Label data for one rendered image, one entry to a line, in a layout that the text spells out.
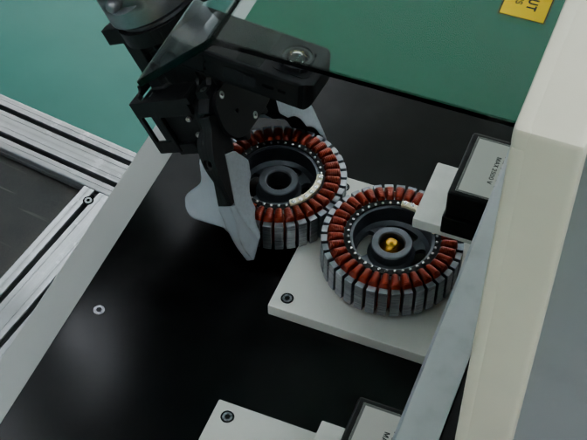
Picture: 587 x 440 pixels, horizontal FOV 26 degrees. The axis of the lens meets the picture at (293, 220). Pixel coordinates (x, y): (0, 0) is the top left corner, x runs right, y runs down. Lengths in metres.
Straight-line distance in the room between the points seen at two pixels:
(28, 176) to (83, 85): 0.46
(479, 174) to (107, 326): 0.32
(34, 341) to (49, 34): 1.44
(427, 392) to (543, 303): 0.14
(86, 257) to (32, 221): 0.76
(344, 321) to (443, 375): 0.43
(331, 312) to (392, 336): 0.05
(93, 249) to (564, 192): 0.74
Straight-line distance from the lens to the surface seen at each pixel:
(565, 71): 0.39
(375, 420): 0.78
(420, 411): 0.55
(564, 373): 0.46
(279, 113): 1.03
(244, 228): 0.99
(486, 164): 0.91
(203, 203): 1.01
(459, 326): 0.58
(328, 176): 1.03
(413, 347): 0.98
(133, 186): 1.13
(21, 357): 1.03
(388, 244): 1.00
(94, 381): 0.98
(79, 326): 1.01
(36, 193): 1.87
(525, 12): 0.81
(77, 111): 2.27
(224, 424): 0.94
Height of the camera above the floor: 1.58
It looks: 50 degrees down
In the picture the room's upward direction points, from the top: straight up
